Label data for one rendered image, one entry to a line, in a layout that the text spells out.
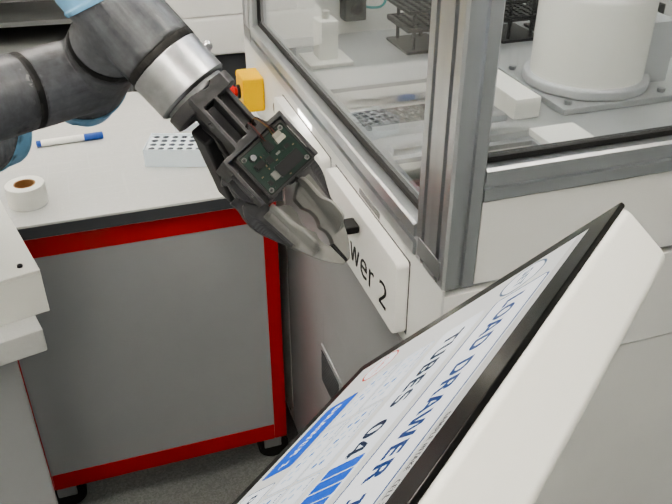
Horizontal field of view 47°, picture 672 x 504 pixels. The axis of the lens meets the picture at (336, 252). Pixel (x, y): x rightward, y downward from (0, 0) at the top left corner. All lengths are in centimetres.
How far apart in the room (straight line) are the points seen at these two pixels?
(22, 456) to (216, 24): 120
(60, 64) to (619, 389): 82
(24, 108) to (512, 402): 54
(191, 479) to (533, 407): 161
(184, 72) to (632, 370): 73
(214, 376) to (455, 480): 141
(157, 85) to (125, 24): 6
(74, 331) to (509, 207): 100
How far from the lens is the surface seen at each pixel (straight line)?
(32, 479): 142
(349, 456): 46
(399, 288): 97
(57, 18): 519
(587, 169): 90
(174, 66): 71
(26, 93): 77
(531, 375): 39
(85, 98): 80
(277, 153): 69
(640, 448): 128
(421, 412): 42
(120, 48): 73
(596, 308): 46
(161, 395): 173
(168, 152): 159
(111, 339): 162
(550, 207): 89
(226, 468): 196
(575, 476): 124
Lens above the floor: 144
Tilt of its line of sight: 32 degrees down
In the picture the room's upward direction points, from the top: straight up
